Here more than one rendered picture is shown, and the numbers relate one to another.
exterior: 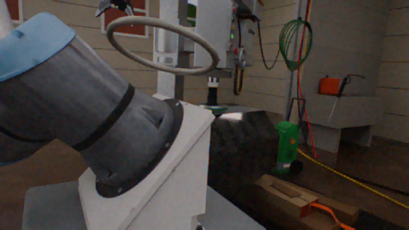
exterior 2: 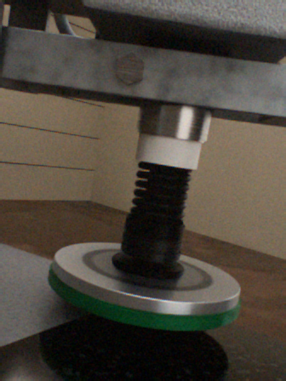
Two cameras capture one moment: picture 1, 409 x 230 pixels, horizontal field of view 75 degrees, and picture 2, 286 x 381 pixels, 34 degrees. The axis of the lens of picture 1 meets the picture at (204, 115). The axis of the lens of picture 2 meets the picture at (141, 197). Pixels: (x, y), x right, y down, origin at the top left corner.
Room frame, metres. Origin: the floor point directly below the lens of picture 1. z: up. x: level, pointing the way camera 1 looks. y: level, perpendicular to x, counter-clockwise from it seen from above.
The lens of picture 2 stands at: (2.00, 0.44, 1.05)
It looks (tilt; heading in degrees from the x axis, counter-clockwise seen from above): 7 degrees down; 250
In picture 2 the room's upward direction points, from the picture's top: 10 degrees clockwise
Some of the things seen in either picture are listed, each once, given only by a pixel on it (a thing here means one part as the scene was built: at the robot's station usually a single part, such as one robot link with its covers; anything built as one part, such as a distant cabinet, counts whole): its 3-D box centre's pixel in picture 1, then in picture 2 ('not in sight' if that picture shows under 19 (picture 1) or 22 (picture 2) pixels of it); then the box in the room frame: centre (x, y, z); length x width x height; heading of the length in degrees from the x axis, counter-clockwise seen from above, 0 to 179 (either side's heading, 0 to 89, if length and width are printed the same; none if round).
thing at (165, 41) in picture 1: (192, 41); not in sight; (2.54, 0.15, 1.39); 0.74 x 0.34 x 0.25; 75
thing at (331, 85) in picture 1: (331, 85); not in sight; (4.51, -2.09, 1.00); 0.50 x 0.22 x 0.33; 122
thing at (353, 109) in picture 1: (342, 120); not in sight; (4.40, -2.30, 0.43); 1.30 x 0.62 x 0.86; 122
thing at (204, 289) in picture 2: (212, 105); (146, 272); (1.81, -0.04, 0.90); 0.21 x 0.21 x 0.01
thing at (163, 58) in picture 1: (172, 43); not in sight; (2.59, 0.34, 1.36); 0.35 x 0.35 x 0.41
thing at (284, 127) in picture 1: (284, 135); not in sight; (3.06, -0.95, 0.43); 0.35 x 0.35 x 0.87; 23
